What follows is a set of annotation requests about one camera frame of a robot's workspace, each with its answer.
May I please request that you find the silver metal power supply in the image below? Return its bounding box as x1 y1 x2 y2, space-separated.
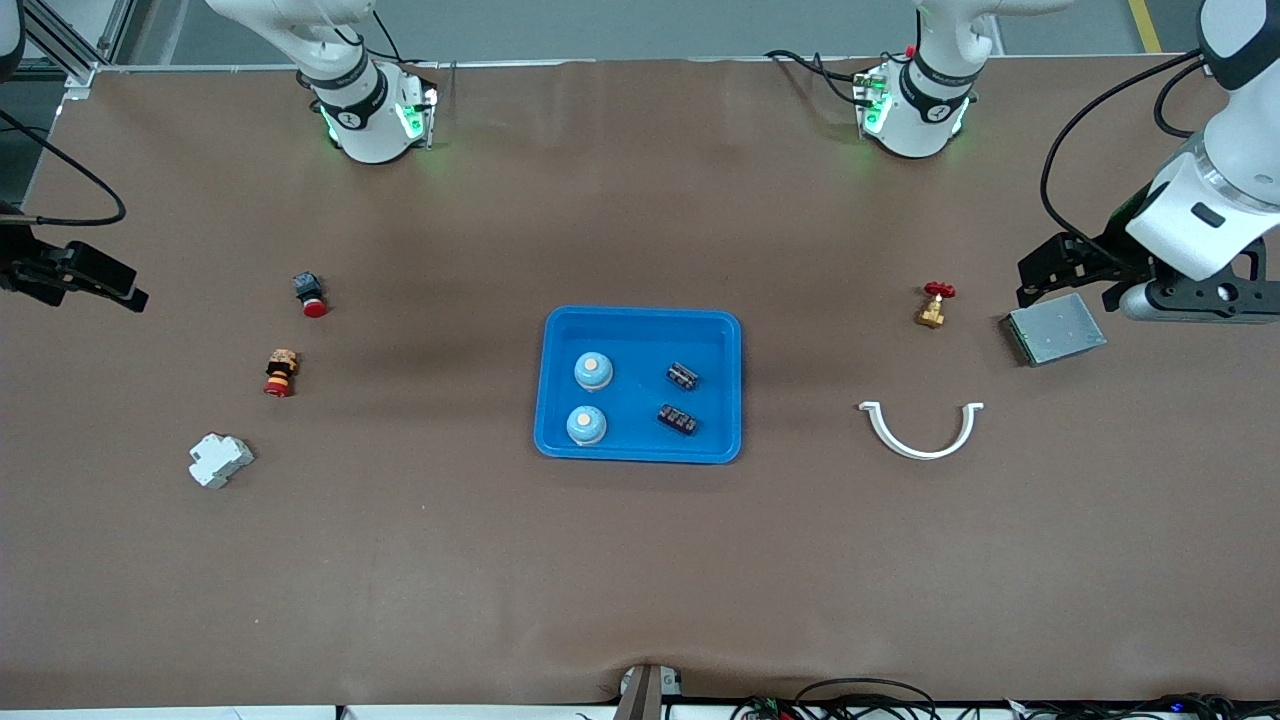
1002 293 1108 368

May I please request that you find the brass valve red handwheel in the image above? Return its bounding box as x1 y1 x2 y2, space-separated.
914 282 956 330

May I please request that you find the white half-round pipe clamp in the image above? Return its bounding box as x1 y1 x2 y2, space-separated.
859 401 985 461

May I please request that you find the white circuit breaker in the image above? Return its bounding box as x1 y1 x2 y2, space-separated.
189 433 255 489

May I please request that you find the green-lit base connector box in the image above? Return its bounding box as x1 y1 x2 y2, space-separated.
397 84 439 152

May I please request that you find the blue plastic tray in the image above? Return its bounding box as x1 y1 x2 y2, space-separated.
533 306 743 465

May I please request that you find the brown table cover sheet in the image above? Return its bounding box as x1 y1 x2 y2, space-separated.
0 55 1280 706

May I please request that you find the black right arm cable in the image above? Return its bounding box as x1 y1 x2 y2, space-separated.
0 108 128 227

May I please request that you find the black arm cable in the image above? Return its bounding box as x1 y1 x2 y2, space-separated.
0 108 128 227
1039 50 1216 273

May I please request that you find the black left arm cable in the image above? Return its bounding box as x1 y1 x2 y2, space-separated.
1039 50 1216 273

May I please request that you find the aluminium frame profile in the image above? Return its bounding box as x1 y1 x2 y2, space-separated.
20 0 133 103

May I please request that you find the black base power cable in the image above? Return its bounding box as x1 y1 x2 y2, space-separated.
370 5 441 73
765 48 873 107

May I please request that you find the tangled black cable bundle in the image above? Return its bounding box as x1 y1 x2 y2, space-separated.
1005 692 1280 720

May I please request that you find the black looped cable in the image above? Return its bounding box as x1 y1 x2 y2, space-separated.
795 678 941 720

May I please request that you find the metal camera stand post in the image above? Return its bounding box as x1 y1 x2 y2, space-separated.
615 663 686 720

